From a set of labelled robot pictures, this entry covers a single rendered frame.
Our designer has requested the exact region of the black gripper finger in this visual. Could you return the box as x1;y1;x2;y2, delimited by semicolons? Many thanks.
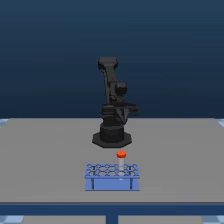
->
122;112;132;124
115;112;124;124

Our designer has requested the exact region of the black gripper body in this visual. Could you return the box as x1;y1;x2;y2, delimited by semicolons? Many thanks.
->
115;103;140;117

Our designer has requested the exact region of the clear centrifuge tube orange cap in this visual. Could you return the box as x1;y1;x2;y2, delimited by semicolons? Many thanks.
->
116;150;127;181

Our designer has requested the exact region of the blue test tube rack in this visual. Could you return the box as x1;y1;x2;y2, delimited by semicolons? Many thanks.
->
84;162;141;192

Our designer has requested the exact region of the blue table leg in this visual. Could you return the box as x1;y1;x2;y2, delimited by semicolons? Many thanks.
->
105;214;119;224

